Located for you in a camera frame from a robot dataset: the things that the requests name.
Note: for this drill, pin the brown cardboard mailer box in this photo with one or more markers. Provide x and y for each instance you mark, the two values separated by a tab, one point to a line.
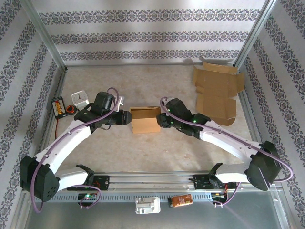
216	86
145	124

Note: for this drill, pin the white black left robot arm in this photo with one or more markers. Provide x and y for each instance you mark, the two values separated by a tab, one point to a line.
66	140

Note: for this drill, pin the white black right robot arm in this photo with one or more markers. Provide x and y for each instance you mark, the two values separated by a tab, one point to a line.
226	140

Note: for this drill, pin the white square desk clock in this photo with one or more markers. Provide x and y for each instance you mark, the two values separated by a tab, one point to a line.
79	99

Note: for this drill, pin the black orange tape roll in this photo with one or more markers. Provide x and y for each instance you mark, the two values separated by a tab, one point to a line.
71	110

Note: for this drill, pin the black device with orange print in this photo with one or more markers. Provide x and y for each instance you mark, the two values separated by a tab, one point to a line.
59	107

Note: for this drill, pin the orange battery pack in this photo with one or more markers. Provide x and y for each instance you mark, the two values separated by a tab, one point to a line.
181	200

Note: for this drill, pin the circuit board with green light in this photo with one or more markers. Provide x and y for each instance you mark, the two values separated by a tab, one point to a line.
87	196

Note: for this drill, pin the grey metal sheet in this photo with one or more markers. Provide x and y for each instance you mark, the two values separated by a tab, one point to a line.
71	217

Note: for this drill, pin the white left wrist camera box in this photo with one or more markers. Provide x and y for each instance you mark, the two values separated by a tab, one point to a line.
121	100

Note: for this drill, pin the aluminium frame rail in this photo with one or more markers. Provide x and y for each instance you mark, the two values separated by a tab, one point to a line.
247	107
143	64
49	125

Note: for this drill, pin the aluminium mounting rail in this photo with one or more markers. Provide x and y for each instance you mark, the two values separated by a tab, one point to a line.
147	182

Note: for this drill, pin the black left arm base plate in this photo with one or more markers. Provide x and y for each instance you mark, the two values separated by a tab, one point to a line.
104	182

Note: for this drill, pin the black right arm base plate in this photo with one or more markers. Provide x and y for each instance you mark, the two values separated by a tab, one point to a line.
200	182

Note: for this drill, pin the white plastic bracket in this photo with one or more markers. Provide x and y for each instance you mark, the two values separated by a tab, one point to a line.
147	205

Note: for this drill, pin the aluminium frame post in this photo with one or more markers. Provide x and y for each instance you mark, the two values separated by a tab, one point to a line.
45	35
253	35

